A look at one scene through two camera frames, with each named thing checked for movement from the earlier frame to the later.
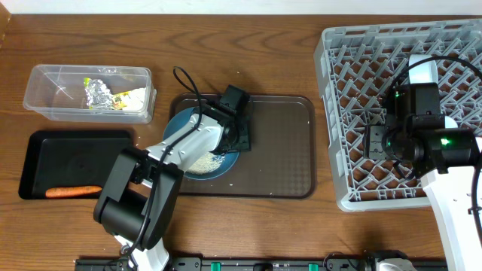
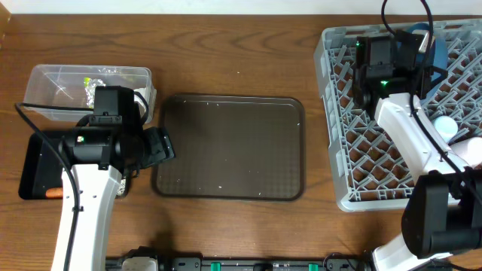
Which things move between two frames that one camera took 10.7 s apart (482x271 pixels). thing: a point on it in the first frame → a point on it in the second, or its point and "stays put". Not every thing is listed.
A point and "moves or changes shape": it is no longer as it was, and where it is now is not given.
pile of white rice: [207, 163] moves or changes shape
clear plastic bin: [57, 92] stays put
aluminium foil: [99, 96] stays put
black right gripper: [372, 147] → [424, 84]
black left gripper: [247, 144] → [163, 147]
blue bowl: [230, 158] → [438, 47]
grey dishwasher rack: [360, 65] stays put
